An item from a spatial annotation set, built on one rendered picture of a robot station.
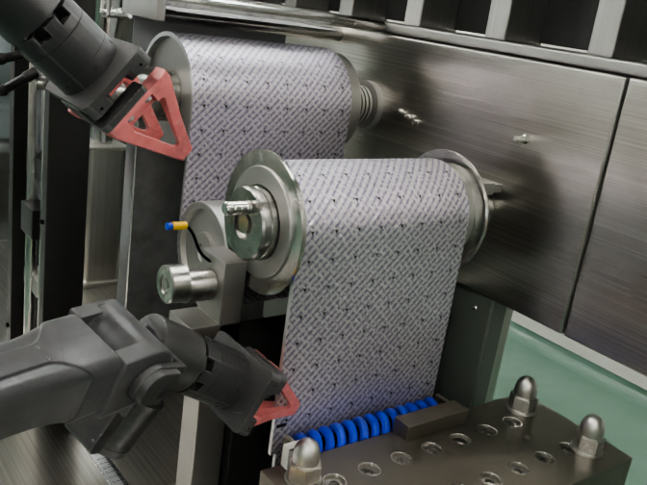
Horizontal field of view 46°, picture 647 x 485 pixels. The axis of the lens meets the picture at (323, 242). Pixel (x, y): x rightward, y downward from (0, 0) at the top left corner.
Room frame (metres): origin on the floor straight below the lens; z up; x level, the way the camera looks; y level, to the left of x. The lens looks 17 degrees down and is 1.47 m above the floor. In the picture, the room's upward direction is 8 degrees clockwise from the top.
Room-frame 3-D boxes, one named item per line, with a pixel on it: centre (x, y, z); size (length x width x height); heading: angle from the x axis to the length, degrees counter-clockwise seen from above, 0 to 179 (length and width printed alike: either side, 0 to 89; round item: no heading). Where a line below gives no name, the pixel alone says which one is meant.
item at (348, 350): (0.76, -0.07, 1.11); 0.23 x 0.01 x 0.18; 129
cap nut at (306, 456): (0.63, -0.01, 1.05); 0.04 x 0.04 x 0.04
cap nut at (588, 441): (0.76, -0.33, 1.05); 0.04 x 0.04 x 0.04
